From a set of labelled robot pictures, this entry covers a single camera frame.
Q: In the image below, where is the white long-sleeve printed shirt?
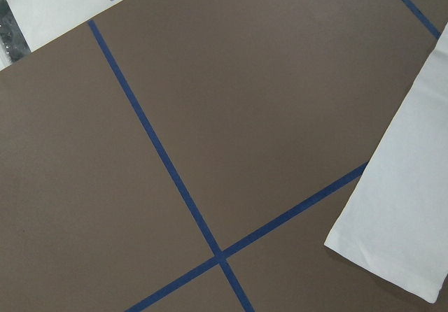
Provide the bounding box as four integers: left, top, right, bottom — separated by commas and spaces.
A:
325, 33, 447, 303

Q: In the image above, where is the clear plastic bag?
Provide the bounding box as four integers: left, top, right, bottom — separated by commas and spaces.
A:
1, 0, 123, 69

